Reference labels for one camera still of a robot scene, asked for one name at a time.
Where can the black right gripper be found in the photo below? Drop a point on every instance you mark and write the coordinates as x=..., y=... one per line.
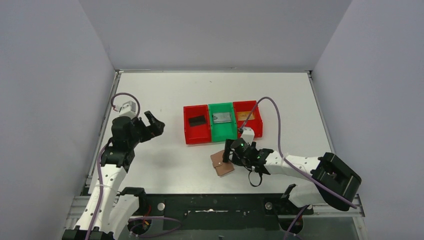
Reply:
x=226, y=154

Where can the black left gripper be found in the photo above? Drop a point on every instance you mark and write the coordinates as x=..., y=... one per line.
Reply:
x=143, y=128

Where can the brown leather card holder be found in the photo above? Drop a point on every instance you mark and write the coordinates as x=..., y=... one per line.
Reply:
x=221, y=168

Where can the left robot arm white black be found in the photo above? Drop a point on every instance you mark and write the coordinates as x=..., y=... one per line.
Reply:
x=108, y=209

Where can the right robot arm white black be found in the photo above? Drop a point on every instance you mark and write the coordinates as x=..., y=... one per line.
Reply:
x=332, y=181

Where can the silver grey card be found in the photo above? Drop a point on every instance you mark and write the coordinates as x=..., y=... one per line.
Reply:
x=221, y=117

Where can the orange gold card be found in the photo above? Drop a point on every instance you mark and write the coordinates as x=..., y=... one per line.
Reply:
x=244, y=115

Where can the black card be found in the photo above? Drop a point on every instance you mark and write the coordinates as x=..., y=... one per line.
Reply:
x=197, y=121

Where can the green middle bin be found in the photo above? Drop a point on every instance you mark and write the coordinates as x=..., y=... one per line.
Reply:
x=222, y=131

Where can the left red bin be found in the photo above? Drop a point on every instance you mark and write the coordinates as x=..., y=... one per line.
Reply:
x=199, y=134

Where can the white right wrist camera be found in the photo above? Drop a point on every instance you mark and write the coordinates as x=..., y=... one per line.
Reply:
x=248, y=135

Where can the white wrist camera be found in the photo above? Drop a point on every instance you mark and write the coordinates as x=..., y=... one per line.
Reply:
x=128, y=109
x=248, y=135

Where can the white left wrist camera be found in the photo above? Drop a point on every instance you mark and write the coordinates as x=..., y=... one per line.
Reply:
x=128, y=109

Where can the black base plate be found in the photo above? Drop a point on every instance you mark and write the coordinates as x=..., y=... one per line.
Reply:
x=268, y=211

